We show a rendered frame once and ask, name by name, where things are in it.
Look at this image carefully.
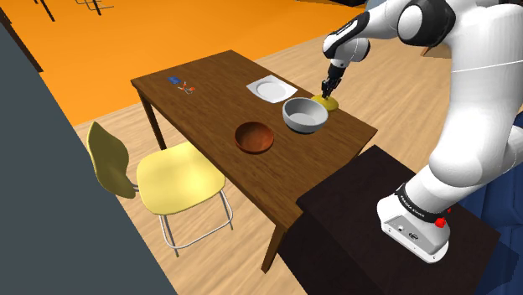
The brown wooden bowl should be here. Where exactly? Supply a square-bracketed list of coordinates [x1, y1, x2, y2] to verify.
[234, 121, 275, 155]

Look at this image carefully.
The grey bowl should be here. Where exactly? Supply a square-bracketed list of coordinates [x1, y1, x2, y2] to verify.
[282, 96, 329, 135]

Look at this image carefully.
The dark robot stand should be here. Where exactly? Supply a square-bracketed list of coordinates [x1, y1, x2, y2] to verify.
[277, 144, 502, 295]

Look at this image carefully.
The brown wooden table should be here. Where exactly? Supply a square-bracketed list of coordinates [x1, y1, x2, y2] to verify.
[130, 49, 379, 274]

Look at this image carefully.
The white square plate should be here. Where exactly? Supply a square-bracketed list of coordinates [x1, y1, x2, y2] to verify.
[246, 75, 298, 105]

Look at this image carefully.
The yellow chair with metal legs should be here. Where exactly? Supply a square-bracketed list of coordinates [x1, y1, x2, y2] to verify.
[86, 121, 235, 258]

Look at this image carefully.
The yellow round object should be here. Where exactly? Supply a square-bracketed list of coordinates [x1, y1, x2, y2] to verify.
[310, 93, 339, 112]

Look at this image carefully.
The dark blue furniture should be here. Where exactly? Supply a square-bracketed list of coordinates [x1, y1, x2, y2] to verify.
[457, 101, 523, 295]

